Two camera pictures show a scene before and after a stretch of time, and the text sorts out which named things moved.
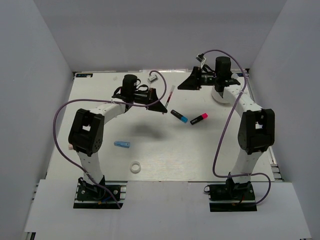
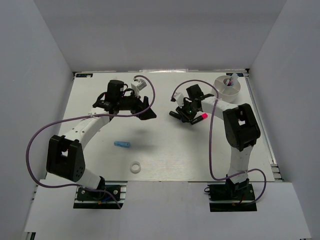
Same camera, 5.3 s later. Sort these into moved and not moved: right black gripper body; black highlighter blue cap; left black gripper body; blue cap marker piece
Moved: right black gripper body; left black gripper body
Not moved: blue cap marker piece; black highlighter blue cap
